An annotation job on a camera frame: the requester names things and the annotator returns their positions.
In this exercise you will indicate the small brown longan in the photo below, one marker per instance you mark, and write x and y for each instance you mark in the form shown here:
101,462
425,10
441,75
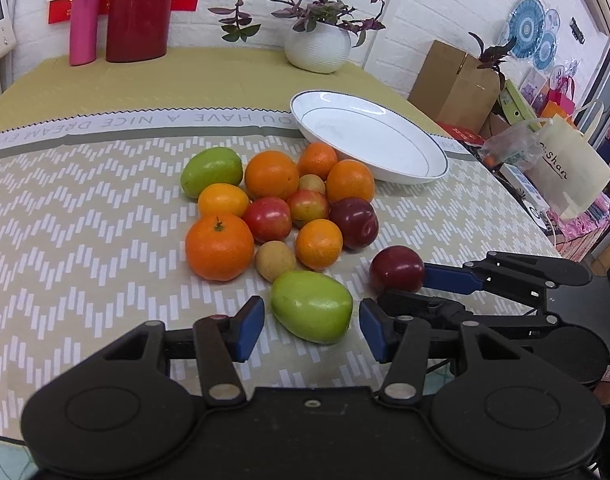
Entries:
311,182
274,259

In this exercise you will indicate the large orange back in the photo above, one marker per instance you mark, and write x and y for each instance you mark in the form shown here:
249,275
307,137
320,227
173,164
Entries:
271,174

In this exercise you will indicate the clear plastic bag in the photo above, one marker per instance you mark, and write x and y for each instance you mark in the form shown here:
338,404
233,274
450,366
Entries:
519,146

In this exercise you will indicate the white plant pot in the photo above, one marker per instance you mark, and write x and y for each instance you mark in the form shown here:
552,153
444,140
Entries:
322,51

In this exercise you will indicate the small orange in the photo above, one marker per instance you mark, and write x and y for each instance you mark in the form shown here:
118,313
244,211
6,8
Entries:
318,244
317,159

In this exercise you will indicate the small orange front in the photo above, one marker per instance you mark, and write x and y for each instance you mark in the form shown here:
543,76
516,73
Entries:
318,244

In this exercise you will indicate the white porcelain plate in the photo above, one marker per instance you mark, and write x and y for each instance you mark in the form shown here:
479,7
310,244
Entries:
393,147

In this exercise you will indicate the patterned tablecloth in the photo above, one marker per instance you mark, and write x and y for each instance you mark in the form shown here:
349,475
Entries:
93,219

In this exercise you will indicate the pink thermos bottle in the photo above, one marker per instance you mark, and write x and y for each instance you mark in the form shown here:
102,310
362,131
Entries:
84,17

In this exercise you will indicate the red thermos jug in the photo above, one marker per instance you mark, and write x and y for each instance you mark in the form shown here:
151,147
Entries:
137,30

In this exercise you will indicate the blue paper fan decoration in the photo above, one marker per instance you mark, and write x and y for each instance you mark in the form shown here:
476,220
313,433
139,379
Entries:
535,29

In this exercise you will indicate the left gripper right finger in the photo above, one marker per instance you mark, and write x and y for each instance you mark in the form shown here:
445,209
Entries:
404,342

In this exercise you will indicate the green fruit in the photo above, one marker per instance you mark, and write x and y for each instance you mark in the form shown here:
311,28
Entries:
312,306
213,165

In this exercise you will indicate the red envelope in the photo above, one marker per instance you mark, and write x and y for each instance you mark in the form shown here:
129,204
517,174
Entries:
462,135

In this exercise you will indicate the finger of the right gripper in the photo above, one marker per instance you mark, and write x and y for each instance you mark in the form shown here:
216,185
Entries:
506,274
443,313

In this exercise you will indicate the large orange with stem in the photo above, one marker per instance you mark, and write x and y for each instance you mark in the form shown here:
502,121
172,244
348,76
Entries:
219,247

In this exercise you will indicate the small brown longan back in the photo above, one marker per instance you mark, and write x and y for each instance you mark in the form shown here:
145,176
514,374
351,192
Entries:
311,182

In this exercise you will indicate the purple green plant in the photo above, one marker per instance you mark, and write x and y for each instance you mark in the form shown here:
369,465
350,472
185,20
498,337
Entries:
238,25

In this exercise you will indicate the red yellow plum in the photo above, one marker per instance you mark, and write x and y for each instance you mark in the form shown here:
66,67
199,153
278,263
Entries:
307,206

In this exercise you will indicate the cardboard box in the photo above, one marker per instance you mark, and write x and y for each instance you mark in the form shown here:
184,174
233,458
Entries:
450,88

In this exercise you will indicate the dark red plum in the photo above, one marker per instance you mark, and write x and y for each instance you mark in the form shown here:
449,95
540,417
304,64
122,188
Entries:
397,268
357,220

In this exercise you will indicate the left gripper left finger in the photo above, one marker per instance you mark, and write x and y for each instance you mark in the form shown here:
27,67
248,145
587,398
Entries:
220,341

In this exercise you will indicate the yellow orange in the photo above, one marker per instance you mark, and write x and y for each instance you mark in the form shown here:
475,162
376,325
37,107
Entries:
223,198

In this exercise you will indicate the small orange top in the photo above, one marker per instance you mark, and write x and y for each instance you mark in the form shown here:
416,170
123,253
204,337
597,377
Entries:
317,159

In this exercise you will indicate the beige tote bag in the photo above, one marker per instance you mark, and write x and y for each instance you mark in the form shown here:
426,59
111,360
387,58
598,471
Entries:
570,175

